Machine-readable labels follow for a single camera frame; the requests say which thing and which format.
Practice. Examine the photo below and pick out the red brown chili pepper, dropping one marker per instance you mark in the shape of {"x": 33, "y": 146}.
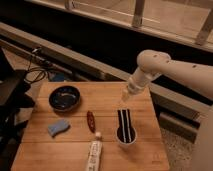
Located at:
{"x": 91, "y": 121}

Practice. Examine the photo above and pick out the white toothpaste tube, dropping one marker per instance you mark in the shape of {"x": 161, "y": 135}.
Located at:
{"x": 94, "y": 156}

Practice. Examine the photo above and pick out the dark blue bowl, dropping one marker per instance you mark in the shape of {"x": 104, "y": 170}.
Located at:
{"x": 64, "y": 98}

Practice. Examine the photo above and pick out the white railing post right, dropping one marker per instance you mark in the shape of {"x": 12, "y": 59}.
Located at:
{"x": 205, "y": 30}

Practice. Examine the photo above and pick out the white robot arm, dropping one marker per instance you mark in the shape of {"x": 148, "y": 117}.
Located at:
{"x": 198, "y": 77}

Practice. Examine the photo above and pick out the black white striped utensil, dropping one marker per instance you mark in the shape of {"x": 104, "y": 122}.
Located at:
{"x": 125, "y": 131}

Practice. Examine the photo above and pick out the tan wooden end effector tip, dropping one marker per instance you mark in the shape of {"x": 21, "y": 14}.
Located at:
{"x": 125, "y": 95}

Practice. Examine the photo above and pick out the white railing post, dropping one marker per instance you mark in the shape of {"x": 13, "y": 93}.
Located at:
{"x": 138, "y": 13}
{"x": 205, "y": 30}

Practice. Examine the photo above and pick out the black stand at left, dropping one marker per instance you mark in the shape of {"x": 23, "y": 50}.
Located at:
{"x": 13, "y": 97}

